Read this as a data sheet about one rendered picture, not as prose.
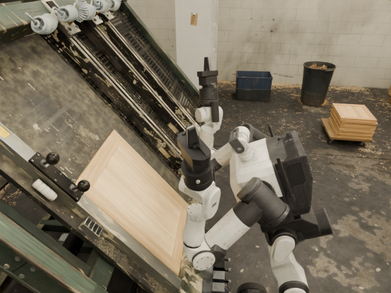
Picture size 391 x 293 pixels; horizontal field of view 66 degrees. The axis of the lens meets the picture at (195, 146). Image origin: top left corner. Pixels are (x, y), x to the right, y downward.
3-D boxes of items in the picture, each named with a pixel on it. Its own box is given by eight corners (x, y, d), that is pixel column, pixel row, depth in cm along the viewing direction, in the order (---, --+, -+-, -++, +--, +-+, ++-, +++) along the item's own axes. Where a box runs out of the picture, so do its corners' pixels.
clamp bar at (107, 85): (190, 186, 178) (223, 167, 169) (25, 14, 138) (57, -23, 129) (191, 177, 187) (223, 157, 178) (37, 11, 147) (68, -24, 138)
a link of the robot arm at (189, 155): (187, 167, 74) (192, 196, 83) (220, 151, 77) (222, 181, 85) (166, 138, 83) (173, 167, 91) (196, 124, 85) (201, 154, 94)
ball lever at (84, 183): (71, 197, 101) (86, 194, 91) (63, 189, 99) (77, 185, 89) (80, 188, 103) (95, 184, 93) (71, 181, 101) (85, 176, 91)
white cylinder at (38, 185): (29, 186, 94) (49, 203, 96) (35, 182, 92) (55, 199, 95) (34, 181, 96) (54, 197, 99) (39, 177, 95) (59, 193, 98)
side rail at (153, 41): (198, 112, 283) (208, 105, 279) (114, 11, 246) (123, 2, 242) (199, 109, 290) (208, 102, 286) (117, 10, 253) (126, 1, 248)
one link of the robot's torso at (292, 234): (297, 225, 145) (291, 207, 140) (304, 248, 133) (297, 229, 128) (270, 232, 148) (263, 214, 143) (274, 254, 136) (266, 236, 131)
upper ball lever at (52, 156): (43, 172, 97) (54, 167, 86) (33, 164, 95) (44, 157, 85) (52, 164, 99) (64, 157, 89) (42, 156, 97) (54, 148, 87)
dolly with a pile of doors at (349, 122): (370, 149, 390) (379, 120, 370) (327, 146, 397) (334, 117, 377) (355, 128, 443) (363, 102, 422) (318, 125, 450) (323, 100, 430)
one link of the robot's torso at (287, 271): (304, 274, 163) (293, 208, 142) (312, 304, 148) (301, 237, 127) (275, 277, 167) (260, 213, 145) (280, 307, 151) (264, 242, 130)
